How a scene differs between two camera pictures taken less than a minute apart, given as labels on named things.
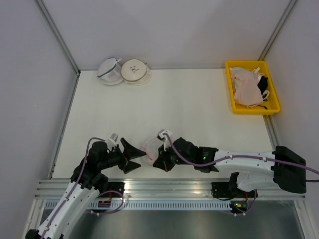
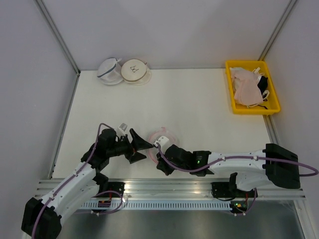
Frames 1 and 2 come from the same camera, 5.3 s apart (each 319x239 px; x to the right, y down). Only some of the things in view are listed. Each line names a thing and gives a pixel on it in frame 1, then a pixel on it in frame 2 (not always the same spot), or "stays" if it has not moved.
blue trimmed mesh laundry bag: (110, 72) stays
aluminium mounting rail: (155, 189) stays
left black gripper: (129, 153) to (138, 144)
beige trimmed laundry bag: (135, 71) stays
